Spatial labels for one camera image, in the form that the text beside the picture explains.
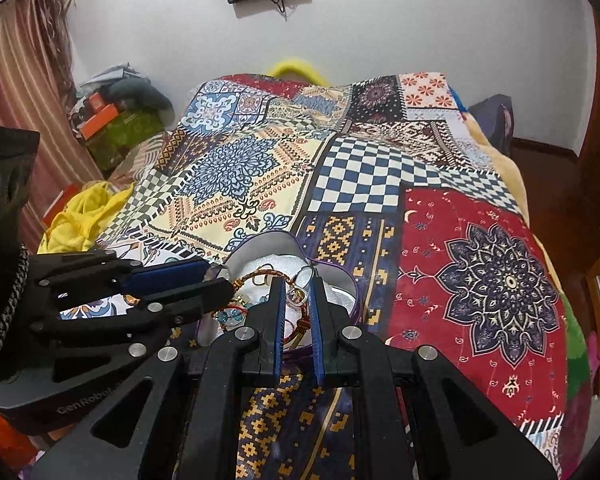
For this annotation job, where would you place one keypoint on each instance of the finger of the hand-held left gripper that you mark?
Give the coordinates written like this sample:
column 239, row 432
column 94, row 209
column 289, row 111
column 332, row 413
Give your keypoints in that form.
column 200, row 296
column 170, row 276

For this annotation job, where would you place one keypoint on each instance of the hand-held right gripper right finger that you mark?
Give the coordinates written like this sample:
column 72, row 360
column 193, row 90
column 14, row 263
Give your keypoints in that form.
column 317, row 330

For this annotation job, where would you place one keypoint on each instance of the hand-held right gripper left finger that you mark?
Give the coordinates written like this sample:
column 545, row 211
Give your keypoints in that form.
column 280, row 330

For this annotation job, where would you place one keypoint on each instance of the heart-shaped purple tin box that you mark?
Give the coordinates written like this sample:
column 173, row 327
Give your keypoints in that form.
column 340, row 295

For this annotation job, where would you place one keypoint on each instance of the yellow cloth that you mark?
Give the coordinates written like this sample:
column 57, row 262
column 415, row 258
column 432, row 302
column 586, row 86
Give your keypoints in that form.
column 85, row 215

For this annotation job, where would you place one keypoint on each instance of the striped red curtain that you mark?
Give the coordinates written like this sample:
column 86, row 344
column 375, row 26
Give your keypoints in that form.
column 20, row 85

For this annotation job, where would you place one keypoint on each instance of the striped bed sheet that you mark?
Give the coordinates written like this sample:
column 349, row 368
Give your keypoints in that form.
column 140, row 160

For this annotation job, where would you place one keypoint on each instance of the orange cardboard box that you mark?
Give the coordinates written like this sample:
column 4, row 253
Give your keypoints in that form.
column 100, row 120

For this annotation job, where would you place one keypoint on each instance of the green storage box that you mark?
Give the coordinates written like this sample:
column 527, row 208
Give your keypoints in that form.
column 130, row 135

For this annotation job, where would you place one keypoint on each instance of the patchwork printed blanket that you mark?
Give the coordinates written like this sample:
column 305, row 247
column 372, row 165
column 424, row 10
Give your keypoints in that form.
column 360, row 180

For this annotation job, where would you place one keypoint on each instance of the orange cloth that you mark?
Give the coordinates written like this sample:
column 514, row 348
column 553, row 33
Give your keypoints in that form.
column 5, row 440

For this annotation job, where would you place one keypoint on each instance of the yellow foam tube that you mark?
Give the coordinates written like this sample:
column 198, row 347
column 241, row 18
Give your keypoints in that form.
column 295, row 66

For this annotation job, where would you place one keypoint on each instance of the dark purple pillow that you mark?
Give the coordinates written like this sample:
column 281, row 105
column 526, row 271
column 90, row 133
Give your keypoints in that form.
column 492, row 122

